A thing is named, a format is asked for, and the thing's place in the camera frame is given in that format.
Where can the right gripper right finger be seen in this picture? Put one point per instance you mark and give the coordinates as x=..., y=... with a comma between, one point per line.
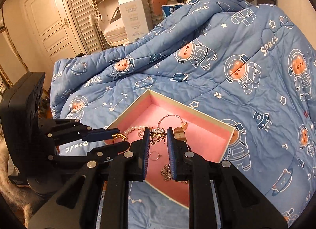
x=220, y=196

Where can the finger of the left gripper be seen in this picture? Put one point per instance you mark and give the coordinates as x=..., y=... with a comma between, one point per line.
x=98, y=155
x=62, y=131

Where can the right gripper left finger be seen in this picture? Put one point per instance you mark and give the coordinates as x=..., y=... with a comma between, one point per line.
x=97, y=190

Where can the watch with beige strap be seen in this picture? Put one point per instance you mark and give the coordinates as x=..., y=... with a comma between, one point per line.
x=179, y=134

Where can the beige baby high chair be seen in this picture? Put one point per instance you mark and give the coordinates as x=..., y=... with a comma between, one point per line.
x=108, y=21

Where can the white panel door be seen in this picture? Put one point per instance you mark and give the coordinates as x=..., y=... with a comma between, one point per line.
x=52, y=29

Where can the blue space bear quilt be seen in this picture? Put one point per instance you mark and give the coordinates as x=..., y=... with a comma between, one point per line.
x=247, y=65

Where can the tall white carton box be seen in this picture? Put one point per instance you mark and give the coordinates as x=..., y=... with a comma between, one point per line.
x=134, y=19

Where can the blue tissue box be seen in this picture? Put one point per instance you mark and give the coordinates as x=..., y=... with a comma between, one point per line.
x=168, y=9

